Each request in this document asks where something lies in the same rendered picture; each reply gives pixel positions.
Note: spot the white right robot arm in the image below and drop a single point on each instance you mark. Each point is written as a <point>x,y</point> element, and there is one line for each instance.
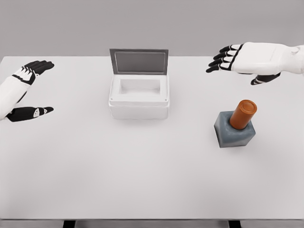
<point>297,60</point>

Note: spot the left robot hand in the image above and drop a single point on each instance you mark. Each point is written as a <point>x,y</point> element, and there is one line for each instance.
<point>14,86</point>

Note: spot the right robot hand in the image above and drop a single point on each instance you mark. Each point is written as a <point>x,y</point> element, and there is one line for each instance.
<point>259,58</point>

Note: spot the white open box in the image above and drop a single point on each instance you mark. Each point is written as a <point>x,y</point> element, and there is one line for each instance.
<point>139,107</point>

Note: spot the grey square bottle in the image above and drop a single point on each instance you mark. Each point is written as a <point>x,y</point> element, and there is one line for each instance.
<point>234,137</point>

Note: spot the grey hinged box lid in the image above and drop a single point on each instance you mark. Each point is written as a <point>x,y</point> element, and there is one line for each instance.
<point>139,61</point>

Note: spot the orange cylindrical bottle cap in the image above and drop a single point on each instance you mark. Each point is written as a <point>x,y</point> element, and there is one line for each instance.
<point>243,114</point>

